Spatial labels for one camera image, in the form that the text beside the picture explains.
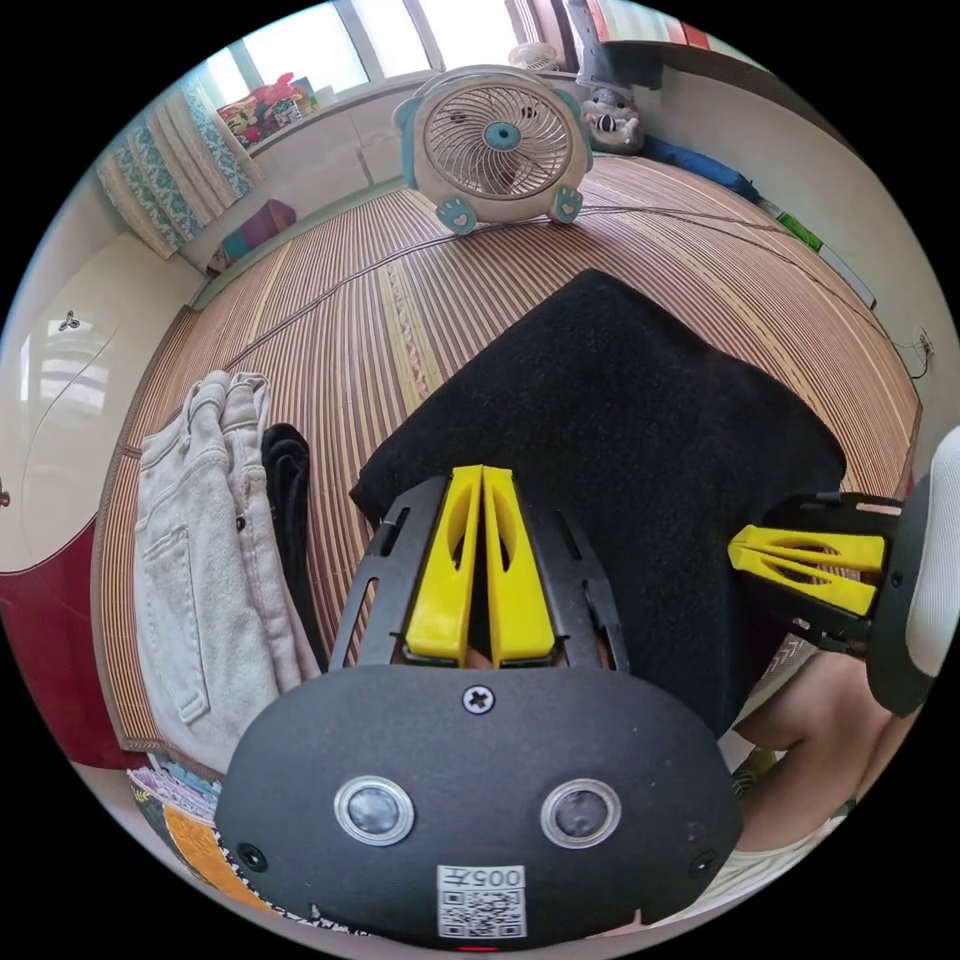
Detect patterned cloth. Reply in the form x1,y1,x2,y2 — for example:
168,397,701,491
125,753,376,936

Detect blue pillow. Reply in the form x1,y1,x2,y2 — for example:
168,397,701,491
643,134,760,202

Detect purple and teal cushion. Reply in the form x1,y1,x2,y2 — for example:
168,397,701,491
207,199,299,274

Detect beige fan with teal paws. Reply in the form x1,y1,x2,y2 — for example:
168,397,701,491
392,65,595,237

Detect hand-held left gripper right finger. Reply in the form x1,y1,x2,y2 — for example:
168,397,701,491
482,465,562,669

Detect patterned curtain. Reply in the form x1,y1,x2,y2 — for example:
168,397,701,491
95,74,265,261

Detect grey plush toy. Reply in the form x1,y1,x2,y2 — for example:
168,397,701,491
580,83,648,157

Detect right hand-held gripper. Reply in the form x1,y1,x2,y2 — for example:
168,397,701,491
727,468,940,717

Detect window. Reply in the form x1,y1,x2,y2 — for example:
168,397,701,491
200,0,526,100

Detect black pants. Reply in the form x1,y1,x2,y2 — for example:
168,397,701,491
350,267,850,742

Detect person's body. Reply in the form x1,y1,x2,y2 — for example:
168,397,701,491
652,650,905,928

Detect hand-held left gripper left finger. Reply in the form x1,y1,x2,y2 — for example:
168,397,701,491
403,464,484,667

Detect small white fan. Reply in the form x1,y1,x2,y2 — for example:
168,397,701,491
507,40,562,75

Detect colourful bag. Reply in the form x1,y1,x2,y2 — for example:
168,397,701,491
216,71,321,150

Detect pile of clothes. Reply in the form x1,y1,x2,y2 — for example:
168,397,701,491
134,369,332,775

